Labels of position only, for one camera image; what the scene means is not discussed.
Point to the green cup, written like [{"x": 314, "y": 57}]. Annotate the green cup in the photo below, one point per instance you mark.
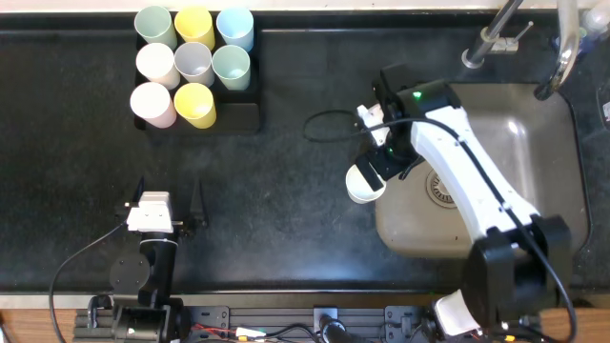
[
  {"x": 231, "y": 64},
  {"x": 153, "y": 24}
]

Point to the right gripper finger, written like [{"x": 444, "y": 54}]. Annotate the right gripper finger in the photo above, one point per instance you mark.
[{"x": 370, "y": 174}]

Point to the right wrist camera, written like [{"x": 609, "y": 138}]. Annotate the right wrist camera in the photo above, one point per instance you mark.
[{"x": 374, "y": 124}]

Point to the blue cup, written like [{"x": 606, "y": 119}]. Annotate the blue cup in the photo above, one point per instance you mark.
[{"x": 234, "y": 26}]

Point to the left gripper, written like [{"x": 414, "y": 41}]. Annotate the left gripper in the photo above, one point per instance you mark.
[{"x": 183, "y": 227}]

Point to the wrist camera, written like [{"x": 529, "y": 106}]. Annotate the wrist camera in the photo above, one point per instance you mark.
[
  {"x": 374, "y": 124},
  {"x": 150, "y": 212}
]

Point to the yellow cup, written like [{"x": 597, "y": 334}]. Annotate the yellow cup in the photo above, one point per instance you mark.
[
  {"x": 193, "y": 24},
  {"x": 193, "y": 102}
]

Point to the pink cup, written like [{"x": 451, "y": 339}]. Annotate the pink cup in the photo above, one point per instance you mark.
[{"x": 150, "y": 102}]

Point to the grey cup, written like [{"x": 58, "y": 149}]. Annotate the grey cup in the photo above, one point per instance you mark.
[{"x": 193, "y": 59}]

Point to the steel sink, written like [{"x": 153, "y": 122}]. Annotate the steel sink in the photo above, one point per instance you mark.
[{"x": 534, "y": 143}]

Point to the white cup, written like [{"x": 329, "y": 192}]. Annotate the white cup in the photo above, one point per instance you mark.
[
  {"x": 155, "y": 62},
  {"x": 356, "y": 189}
]

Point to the black tray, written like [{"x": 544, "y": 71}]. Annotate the black tray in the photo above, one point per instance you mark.
[{"x": 238, "y": 114}]

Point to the steel tap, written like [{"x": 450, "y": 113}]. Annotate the steel tap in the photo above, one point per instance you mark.
[{"x": 476, "y": 50}]

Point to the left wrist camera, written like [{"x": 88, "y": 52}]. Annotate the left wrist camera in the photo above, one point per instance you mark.
[{"x": 150, "y": 212}]

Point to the blue soap bottle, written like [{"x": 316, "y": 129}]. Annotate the blue soap bottle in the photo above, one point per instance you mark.
[{"x": 595, "y": 21}]

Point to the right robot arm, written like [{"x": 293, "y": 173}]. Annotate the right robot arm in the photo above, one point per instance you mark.
[{"x": 457, "y": 162}]

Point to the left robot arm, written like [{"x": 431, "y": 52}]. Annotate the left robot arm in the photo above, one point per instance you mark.
[{"x": 159, "y": 267}]

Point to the mounting rail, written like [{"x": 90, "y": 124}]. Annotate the mounting rail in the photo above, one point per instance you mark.
[{"x": 276, "y": 316}]

